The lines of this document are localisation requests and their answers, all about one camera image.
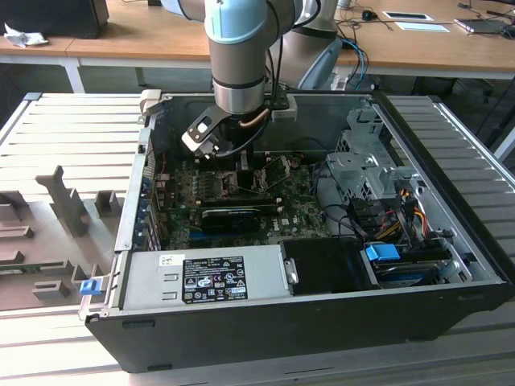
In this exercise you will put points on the grey parts rack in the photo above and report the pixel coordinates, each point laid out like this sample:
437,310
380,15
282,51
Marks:
44,237

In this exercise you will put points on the silver metal drive cage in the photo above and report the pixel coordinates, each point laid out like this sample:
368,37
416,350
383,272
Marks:
362,169

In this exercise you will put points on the CPU socket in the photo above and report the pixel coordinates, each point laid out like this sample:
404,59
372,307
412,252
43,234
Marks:
227,186

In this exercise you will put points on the black graphics card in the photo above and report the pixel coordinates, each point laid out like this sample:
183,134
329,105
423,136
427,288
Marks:
229,221

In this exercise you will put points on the pale flat desk plate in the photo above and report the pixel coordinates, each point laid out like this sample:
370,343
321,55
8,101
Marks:
422,27

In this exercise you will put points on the small blue case latch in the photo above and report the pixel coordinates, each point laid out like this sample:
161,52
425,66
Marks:
90,288

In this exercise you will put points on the black computer mouse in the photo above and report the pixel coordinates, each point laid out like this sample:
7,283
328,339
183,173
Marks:
368,15

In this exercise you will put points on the white camera with black bracket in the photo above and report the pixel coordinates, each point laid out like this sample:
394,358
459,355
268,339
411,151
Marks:
200,132

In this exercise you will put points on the wooden office desk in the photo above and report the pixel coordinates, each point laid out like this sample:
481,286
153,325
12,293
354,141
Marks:
141,36

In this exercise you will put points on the green motherboard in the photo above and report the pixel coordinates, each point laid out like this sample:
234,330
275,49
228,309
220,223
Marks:
297,209

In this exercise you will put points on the small white labelled box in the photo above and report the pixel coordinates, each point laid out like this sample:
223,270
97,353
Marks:
339,83

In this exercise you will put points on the grey flat laptop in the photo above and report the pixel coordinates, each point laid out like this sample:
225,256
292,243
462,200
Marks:
480,26

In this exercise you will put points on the black open PC case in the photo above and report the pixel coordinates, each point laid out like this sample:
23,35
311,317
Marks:
281,333

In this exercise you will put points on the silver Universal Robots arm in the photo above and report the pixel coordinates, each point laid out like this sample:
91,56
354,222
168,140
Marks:
233,60

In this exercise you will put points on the silver power supply unit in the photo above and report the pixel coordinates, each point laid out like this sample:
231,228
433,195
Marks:
145,281

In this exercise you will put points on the large black box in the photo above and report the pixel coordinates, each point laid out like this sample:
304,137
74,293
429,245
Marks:
52,18

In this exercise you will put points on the crumpled white paper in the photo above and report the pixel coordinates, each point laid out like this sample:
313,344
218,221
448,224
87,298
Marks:
24,37

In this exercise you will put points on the pale blue teach pendant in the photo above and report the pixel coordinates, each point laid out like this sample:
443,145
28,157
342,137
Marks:
324,64

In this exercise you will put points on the hard disk in blue carrier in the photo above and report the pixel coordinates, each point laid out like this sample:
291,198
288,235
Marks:
381,254

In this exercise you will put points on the black RAM slots row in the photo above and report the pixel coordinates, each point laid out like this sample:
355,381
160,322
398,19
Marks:
263,159
237,201

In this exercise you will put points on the small white wrist camera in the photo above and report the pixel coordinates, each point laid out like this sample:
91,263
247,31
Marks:
285,109

